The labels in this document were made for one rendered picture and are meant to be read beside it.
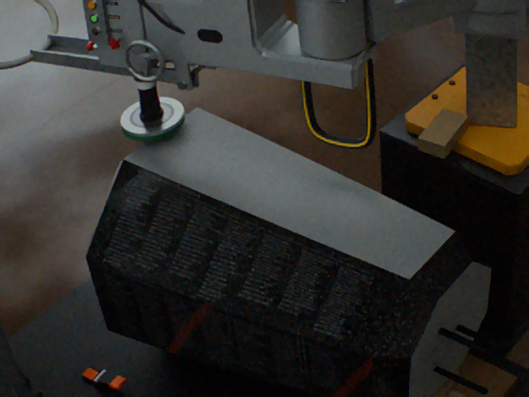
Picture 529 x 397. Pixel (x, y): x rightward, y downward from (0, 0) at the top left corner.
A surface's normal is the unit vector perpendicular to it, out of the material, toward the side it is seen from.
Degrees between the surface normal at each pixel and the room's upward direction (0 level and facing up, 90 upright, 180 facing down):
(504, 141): 0
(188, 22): 90
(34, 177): 0
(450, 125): 0
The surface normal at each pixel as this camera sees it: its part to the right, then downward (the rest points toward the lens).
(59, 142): -0.10, -0.79
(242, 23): -0.43, 0.59
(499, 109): -0.21, 0.62
